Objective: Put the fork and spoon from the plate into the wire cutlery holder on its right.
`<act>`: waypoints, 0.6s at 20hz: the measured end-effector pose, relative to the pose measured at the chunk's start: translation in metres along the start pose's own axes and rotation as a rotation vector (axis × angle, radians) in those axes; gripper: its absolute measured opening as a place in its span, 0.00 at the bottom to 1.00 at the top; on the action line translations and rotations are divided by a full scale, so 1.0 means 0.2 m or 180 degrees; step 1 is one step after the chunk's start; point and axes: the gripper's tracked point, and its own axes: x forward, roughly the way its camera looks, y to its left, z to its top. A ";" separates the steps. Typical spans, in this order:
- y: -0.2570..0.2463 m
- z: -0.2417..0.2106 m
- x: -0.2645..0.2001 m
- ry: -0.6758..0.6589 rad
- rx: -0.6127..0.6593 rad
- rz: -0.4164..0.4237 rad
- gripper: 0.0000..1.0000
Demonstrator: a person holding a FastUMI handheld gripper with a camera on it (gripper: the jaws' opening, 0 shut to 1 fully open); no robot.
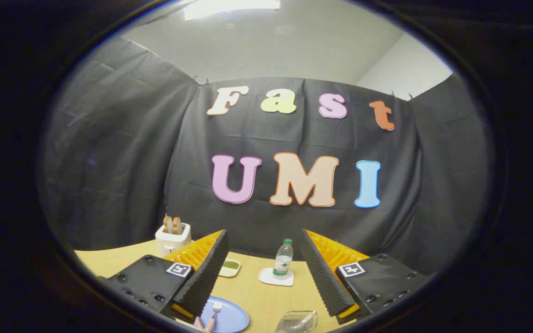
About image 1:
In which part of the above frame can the blue plate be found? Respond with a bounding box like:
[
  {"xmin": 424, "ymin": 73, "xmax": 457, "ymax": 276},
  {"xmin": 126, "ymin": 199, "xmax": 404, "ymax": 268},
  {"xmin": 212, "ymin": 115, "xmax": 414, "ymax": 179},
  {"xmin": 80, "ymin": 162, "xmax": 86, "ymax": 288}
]
[{"xmin": 199, "ymin": 296, "xmax": 250, "ymax": 333}]

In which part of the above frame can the white square coaster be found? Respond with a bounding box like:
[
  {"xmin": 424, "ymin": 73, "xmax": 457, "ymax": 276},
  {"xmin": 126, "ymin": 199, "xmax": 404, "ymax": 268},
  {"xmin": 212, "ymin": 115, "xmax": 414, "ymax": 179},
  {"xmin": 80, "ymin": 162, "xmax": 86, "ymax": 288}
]
[{"xmin": 258, "ymin": 267, "xmax": 294, "ymax": 287}]

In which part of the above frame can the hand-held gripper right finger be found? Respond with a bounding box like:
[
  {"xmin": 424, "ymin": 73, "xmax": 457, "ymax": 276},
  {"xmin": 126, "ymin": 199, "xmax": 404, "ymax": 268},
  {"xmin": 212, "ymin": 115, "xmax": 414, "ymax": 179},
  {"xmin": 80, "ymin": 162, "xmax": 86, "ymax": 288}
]
[{"xmin": 300, "ymin": 229, "xmax": 434, "ymax": 324}]

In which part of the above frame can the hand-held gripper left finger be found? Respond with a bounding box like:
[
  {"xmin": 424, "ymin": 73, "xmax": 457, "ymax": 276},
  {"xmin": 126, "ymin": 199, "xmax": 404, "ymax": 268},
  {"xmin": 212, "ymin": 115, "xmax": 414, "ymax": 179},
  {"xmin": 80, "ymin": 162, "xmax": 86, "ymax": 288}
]
[{"xmin": 98, "ymin": 230, "xmax": 230, "ymax": 324}]

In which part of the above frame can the white toaster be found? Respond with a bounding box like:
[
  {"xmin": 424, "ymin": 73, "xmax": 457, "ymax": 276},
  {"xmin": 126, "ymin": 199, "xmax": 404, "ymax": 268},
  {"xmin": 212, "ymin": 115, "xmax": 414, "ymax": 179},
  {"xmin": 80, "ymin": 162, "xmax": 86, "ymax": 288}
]
[{"xmin": 155, "ymin": 223, "xmax": 192, "ymax": 257}]

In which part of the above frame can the clear plastic water bottle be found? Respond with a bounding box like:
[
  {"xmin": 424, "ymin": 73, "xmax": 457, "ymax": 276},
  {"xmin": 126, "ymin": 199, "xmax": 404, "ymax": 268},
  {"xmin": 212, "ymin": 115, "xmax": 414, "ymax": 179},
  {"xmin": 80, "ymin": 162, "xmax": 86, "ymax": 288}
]
[{"xmin": 273, "ymin": 239, "xmax": 294, "ymax": 280}]

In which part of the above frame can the white divided snack dish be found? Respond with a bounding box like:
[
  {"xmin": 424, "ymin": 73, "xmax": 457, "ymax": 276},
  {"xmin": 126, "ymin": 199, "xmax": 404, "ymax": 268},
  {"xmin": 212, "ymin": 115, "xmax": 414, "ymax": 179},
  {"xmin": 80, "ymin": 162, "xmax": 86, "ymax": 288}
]
[{"xmin": 219, "ymin": 259, "xmax": 242, "ymax": 278}]

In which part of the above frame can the fork with red checked handle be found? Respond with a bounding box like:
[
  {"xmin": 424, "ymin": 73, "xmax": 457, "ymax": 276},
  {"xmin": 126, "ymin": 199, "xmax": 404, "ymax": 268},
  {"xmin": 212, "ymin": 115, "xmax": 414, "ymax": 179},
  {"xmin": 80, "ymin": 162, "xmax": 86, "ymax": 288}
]
[{"xmin": 205, "ymin": 302, "xmax": 223, "ymax": 332}]

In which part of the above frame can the clear square glass dish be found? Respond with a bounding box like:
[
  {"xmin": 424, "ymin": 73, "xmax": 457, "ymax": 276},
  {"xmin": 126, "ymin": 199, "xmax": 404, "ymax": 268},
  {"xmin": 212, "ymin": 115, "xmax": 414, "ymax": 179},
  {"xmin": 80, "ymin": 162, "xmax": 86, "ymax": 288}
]
[{"xmin": 275, "ymin": 310, "xmax": 318, "ymax": 333}]

